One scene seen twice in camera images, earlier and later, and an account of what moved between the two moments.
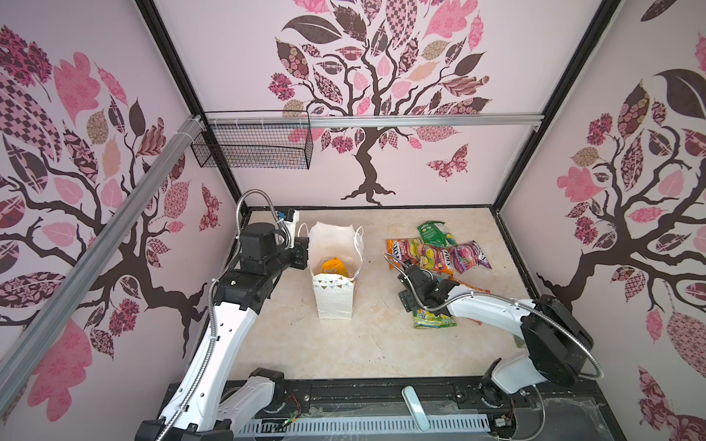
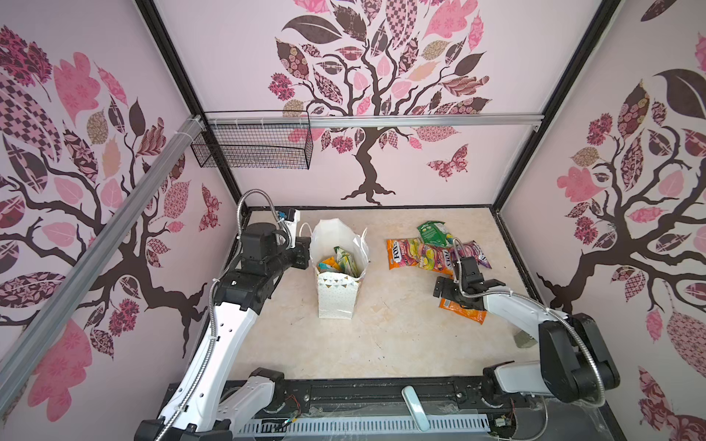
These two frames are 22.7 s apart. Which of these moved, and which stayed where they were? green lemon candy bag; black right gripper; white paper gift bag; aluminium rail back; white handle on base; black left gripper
Moved: green lemon candy bag; black right gripper
Stayed: white handle on base; aluminium rail back; white paper gift bag; black left gripper
